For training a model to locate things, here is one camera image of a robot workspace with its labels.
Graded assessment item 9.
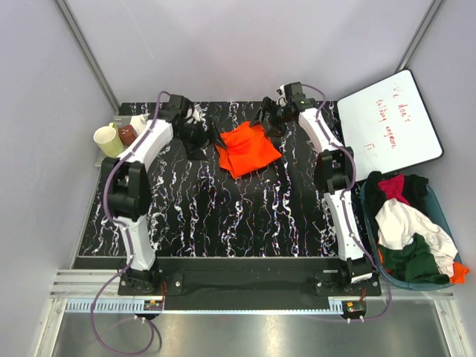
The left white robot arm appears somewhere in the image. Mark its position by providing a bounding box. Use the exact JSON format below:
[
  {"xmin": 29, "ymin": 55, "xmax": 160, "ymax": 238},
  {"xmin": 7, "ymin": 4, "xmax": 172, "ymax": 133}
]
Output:
[{"xmin": 101, "ymin": 107, "xmax": 225, "ymax": 295}]

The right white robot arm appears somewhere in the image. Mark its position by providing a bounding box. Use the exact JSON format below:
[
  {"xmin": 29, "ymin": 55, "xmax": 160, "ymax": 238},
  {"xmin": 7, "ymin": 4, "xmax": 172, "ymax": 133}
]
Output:
[{"xmin": 250, "ymin": 97, "xmax": 373, "ymax": 295}]

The dark green t shirt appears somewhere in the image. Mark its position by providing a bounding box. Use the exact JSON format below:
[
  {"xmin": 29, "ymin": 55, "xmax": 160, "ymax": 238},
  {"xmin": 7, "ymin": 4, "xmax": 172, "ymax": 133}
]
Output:
[{"xmin": 379, "ymin": 234, "xmax": 450, "ymax": 285}]

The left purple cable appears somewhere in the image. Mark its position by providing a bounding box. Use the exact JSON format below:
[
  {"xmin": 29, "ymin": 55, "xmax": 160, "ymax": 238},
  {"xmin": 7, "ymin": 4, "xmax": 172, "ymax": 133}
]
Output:
[{"xmin": 90, "ymin": 89, "xmax": 176, "ymax": 352}]

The teal laundry basket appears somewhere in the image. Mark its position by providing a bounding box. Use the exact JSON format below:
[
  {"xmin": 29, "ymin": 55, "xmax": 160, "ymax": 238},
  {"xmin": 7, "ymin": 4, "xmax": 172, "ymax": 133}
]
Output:
[{"xmin": 361, "ymin": 173, "xmax": 469, "ymax": 291}]

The black t shirt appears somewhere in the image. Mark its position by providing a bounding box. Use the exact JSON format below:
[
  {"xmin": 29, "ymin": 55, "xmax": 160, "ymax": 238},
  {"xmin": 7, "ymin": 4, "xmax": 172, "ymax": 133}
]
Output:
[{"xmin": 364, "ymin": 171, "xmax": 428, "ymax": 225}]

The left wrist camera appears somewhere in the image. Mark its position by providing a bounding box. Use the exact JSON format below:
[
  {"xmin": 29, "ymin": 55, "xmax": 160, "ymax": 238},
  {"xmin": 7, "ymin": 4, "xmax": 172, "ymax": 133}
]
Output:
[{"xmin": 162, "ymin": 94, "xmax": 203, "ymax": 123}]

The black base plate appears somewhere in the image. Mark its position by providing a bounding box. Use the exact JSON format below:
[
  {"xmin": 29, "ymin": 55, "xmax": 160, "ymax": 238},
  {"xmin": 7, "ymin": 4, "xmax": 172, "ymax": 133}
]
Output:
[{"xmin": 118, "ymin": 257, "xmax": 382, "ymax": 313}]

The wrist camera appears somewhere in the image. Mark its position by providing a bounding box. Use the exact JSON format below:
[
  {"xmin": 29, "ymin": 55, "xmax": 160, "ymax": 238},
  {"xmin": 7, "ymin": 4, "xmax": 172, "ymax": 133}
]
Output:
[
  {"xmin": 277, "ymin": 82, "xmax": 306, "ymax": 106},
  {"xmin": 162, "ymin": 94, "xmax": 203, "ymax": 123}
]

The dark red cube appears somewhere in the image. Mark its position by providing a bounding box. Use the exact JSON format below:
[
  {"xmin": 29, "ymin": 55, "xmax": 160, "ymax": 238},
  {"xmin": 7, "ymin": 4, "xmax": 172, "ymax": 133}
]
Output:
[{"xmin": 118, "ymin": 124, "xmax": 138, "ymax": 147}]

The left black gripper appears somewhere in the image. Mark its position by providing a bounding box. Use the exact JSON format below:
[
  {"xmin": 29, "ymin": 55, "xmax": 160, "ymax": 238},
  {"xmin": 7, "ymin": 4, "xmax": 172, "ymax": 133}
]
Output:
[{"xmin": 176, "ymin": 116, "xmax": 227, "ymax": 161}]

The cream yellow mug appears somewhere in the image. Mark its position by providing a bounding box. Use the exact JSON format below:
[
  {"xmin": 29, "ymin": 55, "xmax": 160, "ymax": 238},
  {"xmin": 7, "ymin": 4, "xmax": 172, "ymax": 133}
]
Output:
[{"xmin": 93, "ymin": 123, "xmax": 124, "ymax": 158}]

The orange t shirt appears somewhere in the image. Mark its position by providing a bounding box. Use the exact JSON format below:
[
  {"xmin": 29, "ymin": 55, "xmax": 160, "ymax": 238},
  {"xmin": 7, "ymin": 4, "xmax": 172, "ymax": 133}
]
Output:
[
  {"xmin": 450, "ymin": 261, "xmax": 470, "ymax": 285},
  {"xmin": 215, "ymin": 121, "xmax": 282, "ymax": 179}
]

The grey booklet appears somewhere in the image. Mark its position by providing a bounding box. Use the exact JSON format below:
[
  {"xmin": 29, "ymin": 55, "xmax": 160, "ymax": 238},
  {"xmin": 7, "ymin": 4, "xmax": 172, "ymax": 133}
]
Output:
[{"xmin": 94, "ymin": 113, "xmax": 149, "ymax": 168}]

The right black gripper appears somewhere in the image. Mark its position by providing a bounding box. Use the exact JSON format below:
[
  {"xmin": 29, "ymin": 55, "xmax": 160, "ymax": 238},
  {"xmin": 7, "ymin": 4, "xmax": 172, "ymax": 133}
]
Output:
[{"xmin": 248, "ymin": 97, "xmax": 293, "ymax": 138}]

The white whiteboard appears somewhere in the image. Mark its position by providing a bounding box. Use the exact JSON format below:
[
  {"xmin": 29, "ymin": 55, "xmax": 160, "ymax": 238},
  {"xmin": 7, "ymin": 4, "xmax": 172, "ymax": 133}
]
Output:
[{"xmin": 337, "ymin": 69, "xmax": 444, "ymax": 181}]

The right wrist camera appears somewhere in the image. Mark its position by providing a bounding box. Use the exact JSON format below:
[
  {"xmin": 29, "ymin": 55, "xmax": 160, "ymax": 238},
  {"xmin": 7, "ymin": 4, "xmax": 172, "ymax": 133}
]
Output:
[{"xmin": 277, "ymin": 82, "xmax": 306, "ymax": 106}]

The white t shirt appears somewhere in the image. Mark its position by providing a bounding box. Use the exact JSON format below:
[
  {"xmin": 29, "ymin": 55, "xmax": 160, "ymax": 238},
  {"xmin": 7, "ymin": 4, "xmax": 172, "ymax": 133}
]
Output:
[{"xmin": 375, "ymin": 199, "xmax": 458, "ymax": 277}]

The magenta t shirt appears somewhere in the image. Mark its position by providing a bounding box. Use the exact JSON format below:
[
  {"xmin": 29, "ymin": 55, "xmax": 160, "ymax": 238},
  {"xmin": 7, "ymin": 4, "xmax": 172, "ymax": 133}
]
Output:
[{"xmin": 378, "ymin": 174, "xmax": 410, "ymax": 205}]

